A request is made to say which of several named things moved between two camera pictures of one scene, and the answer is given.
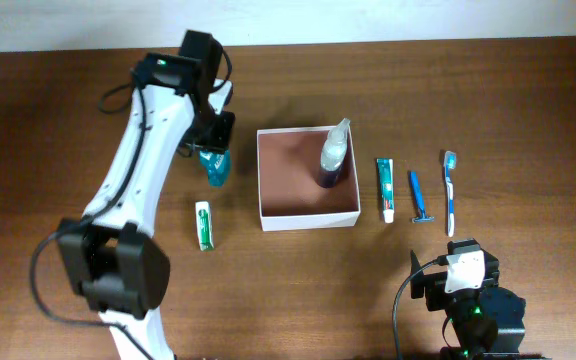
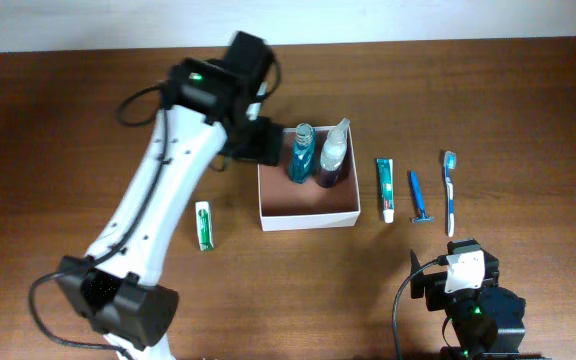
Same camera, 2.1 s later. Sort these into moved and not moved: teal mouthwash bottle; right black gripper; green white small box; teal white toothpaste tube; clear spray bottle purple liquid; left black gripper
Moved: left black gripper; teal mouthwash bottle
Not moved: right black gripper; green white small box; clear spray bottle purple liquid; teal white toothpaste tube
